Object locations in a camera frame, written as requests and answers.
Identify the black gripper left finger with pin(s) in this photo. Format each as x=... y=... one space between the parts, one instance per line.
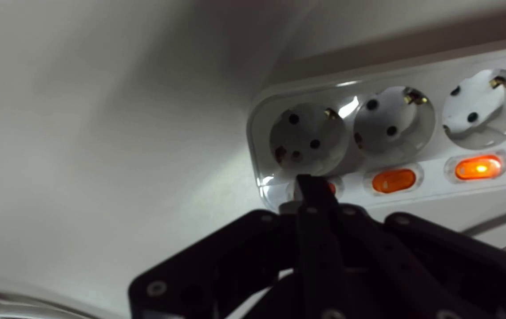
x=292 y=256

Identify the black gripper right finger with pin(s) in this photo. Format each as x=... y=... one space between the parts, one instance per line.
x=425 y=270

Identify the white six-socket power strip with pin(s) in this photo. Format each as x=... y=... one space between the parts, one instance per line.
x=431 y=129

